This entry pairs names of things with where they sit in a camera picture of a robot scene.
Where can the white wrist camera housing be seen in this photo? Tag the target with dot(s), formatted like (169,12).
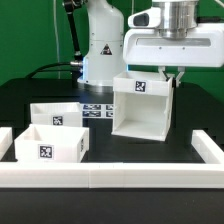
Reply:
(150,18)

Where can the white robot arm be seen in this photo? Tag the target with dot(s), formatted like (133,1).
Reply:
(168,34)

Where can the fiducial marker sheet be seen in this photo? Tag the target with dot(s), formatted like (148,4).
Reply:
(98,111)

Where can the white obstacle fence wall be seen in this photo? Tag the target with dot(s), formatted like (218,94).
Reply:
(208,174)

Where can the white rear drawer tray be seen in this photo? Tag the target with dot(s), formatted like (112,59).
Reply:
(57,114)

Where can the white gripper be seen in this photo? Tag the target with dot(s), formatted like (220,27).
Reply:
(203,47)

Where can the white drawer cabinet box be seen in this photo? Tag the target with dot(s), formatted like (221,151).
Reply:
(142,105)

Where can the white front drawer tray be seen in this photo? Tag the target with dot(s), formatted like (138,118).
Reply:
(47,143)

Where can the white drawer tray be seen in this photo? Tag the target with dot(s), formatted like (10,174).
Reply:
(47,143)
(57,114)

